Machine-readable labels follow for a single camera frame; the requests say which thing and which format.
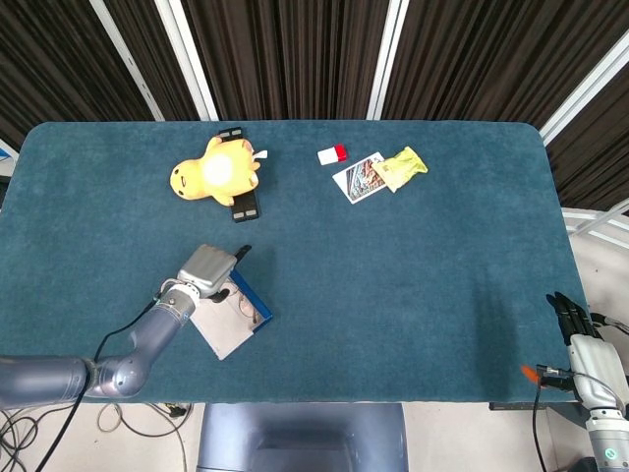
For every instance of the teal table cloth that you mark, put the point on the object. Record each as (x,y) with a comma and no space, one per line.
(393,295)

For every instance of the printed photo card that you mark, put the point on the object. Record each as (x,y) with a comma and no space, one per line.
(356,182)

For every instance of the dark brown curtain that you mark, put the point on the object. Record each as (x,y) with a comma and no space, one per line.
(295,59)

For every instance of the black strip with grey label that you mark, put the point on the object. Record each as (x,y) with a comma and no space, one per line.
(240,215)
(252,211)

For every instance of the yellow snack packet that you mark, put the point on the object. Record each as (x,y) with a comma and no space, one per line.
(400,169)

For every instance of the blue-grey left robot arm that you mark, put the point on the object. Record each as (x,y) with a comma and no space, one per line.
(147,334)

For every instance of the small white and red box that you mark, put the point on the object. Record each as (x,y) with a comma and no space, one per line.
(326,156)

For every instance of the white and blue panel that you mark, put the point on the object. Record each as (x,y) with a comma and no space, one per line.
(6,156)

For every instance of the white frame post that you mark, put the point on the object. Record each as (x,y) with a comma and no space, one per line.
(388,59)
(585,93)
(187,59)
(125,59)

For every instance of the yellow plush toy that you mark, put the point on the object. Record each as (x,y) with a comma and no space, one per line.
(196,179)

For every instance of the blue glasses case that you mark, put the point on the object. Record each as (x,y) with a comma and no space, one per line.
(223,329)

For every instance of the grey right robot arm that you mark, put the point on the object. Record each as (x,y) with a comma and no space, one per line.
(609,442)

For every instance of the thin metal eyeglasses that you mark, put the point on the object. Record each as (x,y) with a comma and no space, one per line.
(244,305)

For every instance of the white metal side frame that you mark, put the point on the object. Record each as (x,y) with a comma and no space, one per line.
(594,228)

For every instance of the grey black left robot hand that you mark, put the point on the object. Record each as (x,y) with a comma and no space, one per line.
(206,268)

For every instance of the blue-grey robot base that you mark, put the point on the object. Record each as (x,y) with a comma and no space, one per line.
(302,437)

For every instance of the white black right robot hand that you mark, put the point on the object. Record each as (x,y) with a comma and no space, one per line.
(594,364)

